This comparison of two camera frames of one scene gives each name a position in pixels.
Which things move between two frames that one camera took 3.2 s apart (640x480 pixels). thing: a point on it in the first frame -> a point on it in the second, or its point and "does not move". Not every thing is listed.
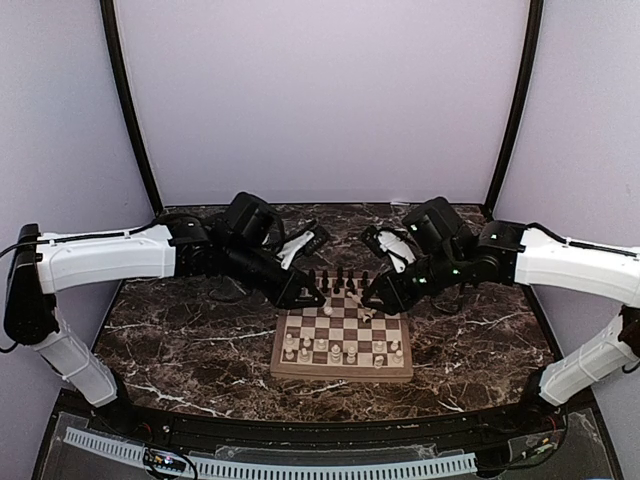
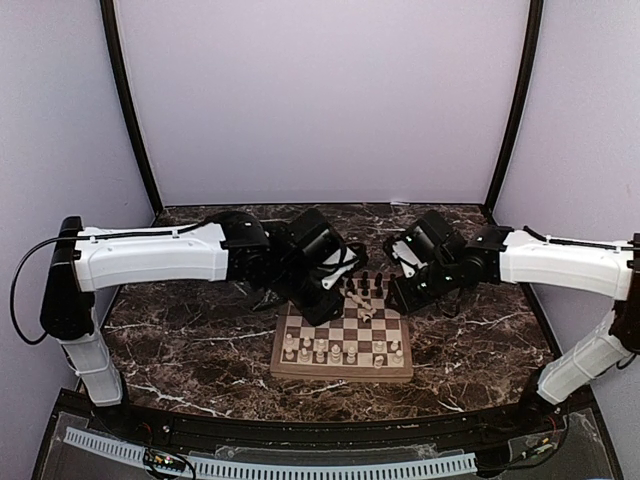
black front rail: x=329 y=427 does not move
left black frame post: x=112 y=38 does not move
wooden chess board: x=343 y=340 does not move
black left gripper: x=287 y=293 -> x=320 y=311
